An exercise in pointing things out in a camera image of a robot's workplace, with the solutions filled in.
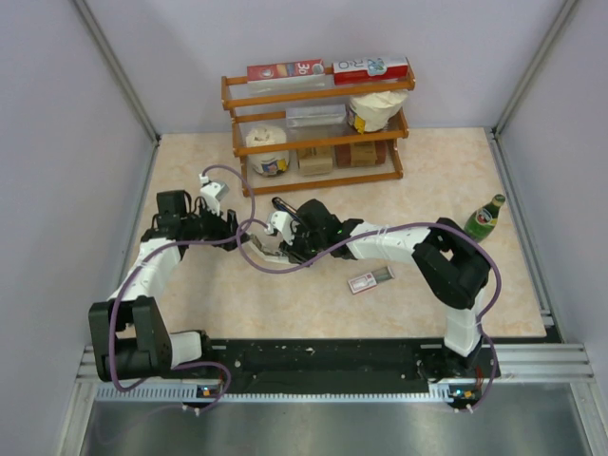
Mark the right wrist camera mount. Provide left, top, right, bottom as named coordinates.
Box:
left=264, top=211, right=295, bottom=243

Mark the blue black stapler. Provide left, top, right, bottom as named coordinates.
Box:
left=271, top=197, right=300, bottom=221

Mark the red white toothpaste box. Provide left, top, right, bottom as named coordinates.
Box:
left=332, top=56, right=409, bottom=86

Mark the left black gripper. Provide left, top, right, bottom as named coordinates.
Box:
left=181, top=198, right=249, bottom=251

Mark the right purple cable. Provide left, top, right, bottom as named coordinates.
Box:
left=236, top=218, right=504, bottom=409

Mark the white slotted cable duct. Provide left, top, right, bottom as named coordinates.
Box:
left=96, top=384, right=454, bottom=404

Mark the silver staple strip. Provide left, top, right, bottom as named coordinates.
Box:
left=371, top=266, right=395, bottom=283

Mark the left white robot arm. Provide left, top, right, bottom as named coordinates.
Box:
left=88, top=181, right=238, bottom=382

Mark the purple cable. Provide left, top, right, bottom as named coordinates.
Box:
left=108, top=164, right=257, bottom=409
left=236, top=218, right=504, bottom=409

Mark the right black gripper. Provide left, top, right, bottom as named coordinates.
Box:
left=279, top=224, right=327, bottom=268

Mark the small white paper roll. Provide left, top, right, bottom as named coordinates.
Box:
left=244, top=123, right=292, bottom=178

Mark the small staple box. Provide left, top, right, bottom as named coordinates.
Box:
left=348, top=273, right=378, bottom=295

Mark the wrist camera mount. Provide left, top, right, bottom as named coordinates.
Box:
left=264, top=211, right=295, bottom=243
left=199, top=174, right=230, bottom=216

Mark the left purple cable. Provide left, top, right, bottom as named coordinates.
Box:
left=108, top=164, right=257, bottom=409

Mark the tan cardboard box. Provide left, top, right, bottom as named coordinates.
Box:
left=296, top=146, right=333, bottom=177

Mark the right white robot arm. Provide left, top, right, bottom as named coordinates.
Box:
left=269, top=197, right=491, bottom=376

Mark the red foil wrap box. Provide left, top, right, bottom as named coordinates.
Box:
left=247, top=59, right=326, bottom=91

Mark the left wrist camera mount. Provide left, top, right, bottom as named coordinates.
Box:
left=199, top=174, right=230, bottom=216

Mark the brown brick-pattern box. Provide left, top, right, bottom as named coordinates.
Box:
left=334, top=141, right=388, bottom=168

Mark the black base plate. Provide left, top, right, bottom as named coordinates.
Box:
left=161, top=336, right=500, bottom=395

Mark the wooden three-tier shelf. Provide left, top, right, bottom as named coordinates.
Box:
left=221, top=70, right=416, bottom=197

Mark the green glass bottle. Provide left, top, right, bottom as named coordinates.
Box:
left=464, top=194, right=506, bottom=242

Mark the clear plastic box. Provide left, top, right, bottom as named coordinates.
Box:
left=285, top=104, right=347, bottom=141

